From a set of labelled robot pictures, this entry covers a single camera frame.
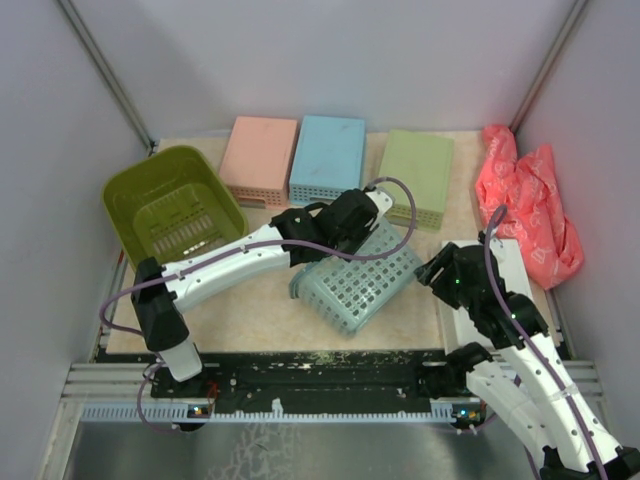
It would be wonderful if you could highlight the olive green plastic tub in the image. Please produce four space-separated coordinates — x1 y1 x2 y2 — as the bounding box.
102 145 249 268

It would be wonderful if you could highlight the pink perforated tray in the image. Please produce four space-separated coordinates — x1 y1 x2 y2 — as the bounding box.
219 116 298 209

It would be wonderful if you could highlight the grey slotted cable duct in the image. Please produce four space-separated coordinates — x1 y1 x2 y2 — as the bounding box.
79 402 491 424

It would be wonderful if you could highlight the light green perforated tray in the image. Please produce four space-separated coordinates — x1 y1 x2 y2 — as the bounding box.
378 129 454 231

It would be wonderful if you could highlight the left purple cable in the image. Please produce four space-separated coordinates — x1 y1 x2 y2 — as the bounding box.
99 177 417 436

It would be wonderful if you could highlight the blue perforated tray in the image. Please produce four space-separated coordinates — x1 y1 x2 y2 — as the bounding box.
289 115 366 205

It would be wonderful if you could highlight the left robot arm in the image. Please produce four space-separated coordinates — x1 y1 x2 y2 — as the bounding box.
131 187 393 397

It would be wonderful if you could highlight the teal perforated basket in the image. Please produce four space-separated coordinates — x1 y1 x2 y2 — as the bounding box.
289 245 422 336

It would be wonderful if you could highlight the red plastic bag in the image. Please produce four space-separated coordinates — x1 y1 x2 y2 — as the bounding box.
475 125 585 290

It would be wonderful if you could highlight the white perforated tray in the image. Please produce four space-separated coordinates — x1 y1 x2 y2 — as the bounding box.
437 238 533 354

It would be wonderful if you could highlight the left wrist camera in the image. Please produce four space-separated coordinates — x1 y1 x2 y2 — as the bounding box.
363 186 395 225

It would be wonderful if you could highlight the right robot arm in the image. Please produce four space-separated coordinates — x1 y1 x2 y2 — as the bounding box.
415 243 639 479

